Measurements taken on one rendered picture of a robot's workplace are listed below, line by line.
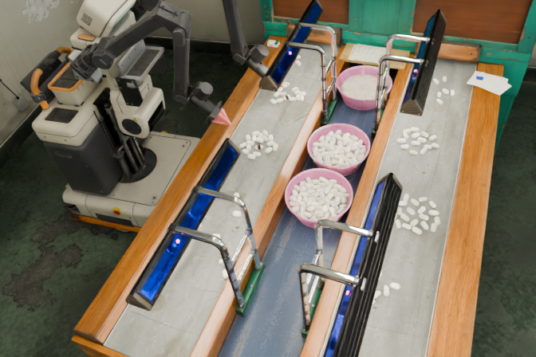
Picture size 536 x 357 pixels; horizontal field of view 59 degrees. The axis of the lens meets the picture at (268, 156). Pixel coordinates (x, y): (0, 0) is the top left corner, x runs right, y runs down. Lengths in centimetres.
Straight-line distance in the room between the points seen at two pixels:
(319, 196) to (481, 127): 76
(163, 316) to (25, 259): 154
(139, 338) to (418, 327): 90
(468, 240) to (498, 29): 109
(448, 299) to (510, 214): 132
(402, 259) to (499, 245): 110
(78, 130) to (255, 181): 93
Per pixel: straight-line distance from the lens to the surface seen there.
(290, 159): 201
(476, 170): 204
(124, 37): 186
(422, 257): 178
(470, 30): 251
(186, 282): 178
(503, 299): 264
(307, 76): 246
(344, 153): 208
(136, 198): 270
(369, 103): 232
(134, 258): 186
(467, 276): 175
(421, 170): 203
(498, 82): 247
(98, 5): 207
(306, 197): 191
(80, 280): 288
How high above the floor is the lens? 224
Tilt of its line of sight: 46 degrees down
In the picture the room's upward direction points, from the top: 9 degrees counter-clockwise
